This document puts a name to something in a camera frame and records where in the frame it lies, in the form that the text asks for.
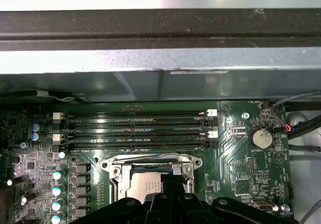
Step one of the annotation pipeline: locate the black PC case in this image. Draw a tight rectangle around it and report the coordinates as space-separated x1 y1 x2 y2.
0 8 321 224

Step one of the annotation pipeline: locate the thick black cable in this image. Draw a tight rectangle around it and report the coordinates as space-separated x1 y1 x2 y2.
288 144 321 153
287 113 321 141

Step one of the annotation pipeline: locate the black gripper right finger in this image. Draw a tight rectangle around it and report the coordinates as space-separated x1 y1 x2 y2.
173 173 299 224

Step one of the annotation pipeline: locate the black cable white tape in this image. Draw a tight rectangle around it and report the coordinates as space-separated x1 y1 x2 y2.
0 90 90 103

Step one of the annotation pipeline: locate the thin grey fan wire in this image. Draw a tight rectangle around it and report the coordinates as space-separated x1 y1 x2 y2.
270 91 321 132

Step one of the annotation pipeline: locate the green motherboard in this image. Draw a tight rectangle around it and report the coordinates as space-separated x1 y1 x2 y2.
0 100 294 224

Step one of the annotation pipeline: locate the CPU with silver top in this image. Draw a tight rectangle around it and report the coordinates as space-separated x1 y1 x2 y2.
129 171 165 201

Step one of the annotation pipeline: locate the CPU socket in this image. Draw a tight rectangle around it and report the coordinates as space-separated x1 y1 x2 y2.
100 152 204 204

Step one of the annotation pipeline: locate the metal wire locking lever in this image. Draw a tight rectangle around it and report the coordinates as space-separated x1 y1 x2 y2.
109 152 186 163

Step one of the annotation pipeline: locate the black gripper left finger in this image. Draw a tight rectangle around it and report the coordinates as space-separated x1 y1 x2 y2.
72 173 176 224

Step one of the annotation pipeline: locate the silver coin battery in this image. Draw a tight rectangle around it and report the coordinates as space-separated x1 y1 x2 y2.
248 127 273 149

